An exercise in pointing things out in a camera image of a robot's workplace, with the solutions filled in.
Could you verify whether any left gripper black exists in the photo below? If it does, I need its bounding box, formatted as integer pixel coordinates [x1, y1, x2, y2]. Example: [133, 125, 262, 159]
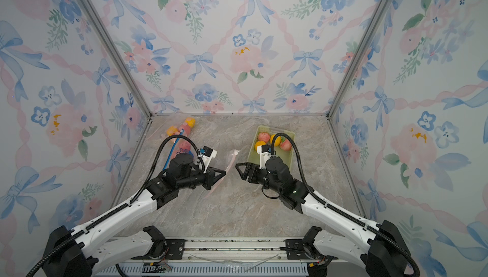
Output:
[179, 165, 227, 191]

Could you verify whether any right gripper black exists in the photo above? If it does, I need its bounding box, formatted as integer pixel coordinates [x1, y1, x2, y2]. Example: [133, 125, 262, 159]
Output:
[236, 161, 283, 196]

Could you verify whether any pink zipper clear bag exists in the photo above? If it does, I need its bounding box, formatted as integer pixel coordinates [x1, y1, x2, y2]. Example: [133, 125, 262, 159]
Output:
[146, 115, 196, 141]
[204, 149, 239, 199]

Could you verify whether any green plastic basket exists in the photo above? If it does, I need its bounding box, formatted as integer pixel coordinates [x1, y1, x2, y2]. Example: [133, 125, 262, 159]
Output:
[247, 125, 296, 168]

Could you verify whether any blue zipper clear bag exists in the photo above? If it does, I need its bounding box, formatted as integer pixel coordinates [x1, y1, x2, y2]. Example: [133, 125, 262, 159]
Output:
[163, 129, 193, 169]

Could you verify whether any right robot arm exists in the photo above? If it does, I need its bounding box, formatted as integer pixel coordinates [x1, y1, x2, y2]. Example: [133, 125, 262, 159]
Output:
[236, 157, 420, 276]

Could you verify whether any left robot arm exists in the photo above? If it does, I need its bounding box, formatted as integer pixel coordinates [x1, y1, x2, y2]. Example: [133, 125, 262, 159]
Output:
[28, 153, 226, 276]

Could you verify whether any yellow peach with leaf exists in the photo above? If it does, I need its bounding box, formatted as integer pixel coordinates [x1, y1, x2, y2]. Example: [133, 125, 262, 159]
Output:
[269, 134, 282, 147]

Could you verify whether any pink peach right of basket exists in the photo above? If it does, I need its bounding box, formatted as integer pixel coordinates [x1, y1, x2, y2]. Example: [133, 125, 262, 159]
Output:
[280, 140, 292, 151]

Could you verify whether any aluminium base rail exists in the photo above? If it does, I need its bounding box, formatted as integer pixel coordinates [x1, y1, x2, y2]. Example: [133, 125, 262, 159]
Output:
[92, 231, 378, 276]

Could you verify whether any left black cable hose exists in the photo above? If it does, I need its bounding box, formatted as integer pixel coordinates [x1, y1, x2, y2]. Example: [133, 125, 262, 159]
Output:
[24, 134, 203, 277]

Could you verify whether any black cable hose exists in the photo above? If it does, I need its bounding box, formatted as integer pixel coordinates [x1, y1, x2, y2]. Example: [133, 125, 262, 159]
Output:
[270, 132, 421, 277]
[24, 134, 203, 277]

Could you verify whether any right black cable hose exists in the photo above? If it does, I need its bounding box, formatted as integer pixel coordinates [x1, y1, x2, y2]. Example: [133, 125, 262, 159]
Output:
[270, 132, 421, 277]

